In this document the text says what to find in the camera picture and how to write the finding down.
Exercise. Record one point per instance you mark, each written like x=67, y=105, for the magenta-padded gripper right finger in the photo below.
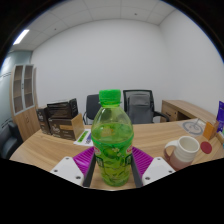
x=156, y=168

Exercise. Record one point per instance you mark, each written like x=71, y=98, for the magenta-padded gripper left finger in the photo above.
x=68, y=168

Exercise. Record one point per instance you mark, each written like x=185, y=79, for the green drink bottle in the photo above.
x=112, y=140

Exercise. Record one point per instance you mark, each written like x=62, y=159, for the white and pink mug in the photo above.
x=185, y=150

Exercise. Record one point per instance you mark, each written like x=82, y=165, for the green and white leaflet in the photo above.
x=83, y=137

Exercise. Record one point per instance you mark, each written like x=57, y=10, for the open brown cardboard box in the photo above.
x=65, y=128

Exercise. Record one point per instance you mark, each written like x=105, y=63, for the flat round red coaster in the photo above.
x=206, y=147

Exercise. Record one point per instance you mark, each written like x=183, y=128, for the small dark cardboard box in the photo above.
x=42, y=120

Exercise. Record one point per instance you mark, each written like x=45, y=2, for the paper with circle print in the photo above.
x=193, y=126

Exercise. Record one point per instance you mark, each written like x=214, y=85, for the wooden shelf cabinet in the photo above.
x=28, y=123

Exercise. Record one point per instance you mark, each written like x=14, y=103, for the grey mesh office chair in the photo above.
x=140, y=106

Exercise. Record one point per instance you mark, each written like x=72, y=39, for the orange-brown cardboard box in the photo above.
x=210, y=130

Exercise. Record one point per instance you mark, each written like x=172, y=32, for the wooden side desk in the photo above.
x=186, y=110

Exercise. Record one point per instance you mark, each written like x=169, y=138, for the black sofa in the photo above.
x=8, y=141

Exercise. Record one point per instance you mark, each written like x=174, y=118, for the black office chair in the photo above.
x=91, y=106

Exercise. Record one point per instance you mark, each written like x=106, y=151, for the purple stand-up pouch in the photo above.
x=221, y=115

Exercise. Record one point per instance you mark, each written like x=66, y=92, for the rectangular ceiling light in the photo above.
x=20, y=37

